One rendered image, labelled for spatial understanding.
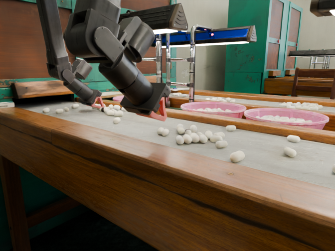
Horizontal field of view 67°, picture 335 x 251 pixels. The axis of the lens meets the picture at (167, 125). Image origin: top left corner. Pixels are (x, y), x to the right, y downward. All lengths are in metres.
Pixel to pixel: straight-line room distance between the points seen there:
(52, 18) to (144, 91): 0.56
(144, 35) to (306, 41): 5.40
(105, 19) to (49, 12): 0.55
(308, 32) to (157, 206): 5.50
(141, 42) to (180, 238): 0.36
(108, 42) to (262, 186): 0.33
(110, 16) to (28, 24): 0.96
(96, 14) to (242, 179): 0.34
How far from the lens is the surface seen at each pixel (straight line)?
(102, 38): 0.44
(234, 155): 0.54
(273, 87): 3.51
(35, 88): 1.33
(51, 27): 0.99
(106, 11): 0.46
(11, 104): 1.24
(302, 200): 0.39
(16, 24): 1.38
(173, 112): 0.96
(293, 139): 0.73
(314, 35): 5.80
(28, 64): 1.38
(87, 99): 1.11
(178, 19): 0.81
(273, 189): 0.40
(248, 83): 3.59
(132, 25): 0.51
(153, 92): 0.53
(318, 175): 0.55
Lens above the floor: 0.94
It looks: 13 degrees down
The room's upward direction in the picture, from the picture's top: straight up
